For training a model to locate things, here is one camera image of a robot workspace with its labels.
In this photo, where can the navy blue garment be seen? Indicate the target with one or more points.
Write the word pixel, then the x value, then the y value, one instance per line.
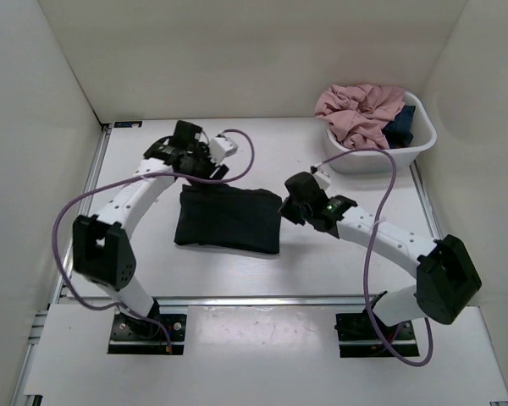
pixel 398 132

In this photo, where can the pink crumpled garment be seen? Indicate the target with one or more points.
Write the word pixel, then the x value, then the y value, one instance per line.
pixel 357 114

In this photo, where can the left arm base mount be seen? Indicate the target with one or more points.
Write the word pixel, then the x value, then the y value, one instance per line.
pixel 134 337

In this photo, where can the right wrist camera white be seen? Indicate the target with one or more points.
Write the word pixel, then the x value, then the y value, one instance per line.
pixel 322 178

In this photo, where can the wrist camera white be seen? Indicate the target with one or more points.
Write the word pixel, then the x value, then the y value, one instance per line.
pixel 221 147
pixel 322 178

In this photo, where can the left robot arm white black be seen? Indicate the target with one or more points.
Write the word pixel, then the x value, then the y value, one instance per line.
pixel 101 243

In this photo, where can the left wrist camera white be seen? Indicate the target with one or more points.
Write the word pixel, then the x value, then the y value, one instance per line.
pixel 221 147

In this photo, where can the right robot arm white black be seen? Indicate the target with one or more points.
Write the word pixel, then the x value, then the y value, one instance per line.
pixel 445 278

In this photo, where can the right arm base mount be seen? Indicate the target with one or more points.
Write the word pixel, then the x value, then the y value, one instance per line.
pixel 357 338

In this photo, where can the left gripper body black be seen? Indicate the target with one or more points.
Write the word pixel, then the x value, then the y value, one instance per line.
pixel 201 166

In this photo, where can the black trousers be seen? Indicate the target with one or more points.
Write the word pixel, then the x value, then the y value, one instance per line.
pixel 228 217

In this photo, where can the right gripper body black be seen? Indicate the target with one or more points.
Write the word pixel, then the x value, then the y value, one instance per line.
pixel 295 213

